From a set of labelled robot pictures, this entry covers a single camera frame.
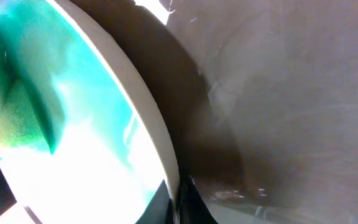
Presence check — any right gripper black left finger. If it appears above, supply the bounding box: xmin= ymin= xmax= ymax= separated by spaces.
xmin=136 ymin=180 xmax=174 ymax=224

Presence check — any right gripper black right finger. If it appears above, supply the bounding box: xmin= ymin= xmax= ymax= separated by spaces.
xmin=178 ymin=176 xmax=218 ymax=224

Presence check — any white plate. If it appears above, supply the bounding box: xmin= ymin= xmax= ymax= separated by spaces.
xmin=0 ymin=1 xmax=179 ymax=223

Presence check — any green yellow sponge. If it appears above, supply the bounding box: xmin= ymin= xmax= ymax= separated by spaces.
xmin=0 ymin=15 xmax=72 ymax=161

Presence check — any dark grey serving tray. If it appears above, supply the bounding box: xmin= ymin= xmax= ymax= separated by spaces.
xmin=76 ymin=0 xmax=358 ymax=223

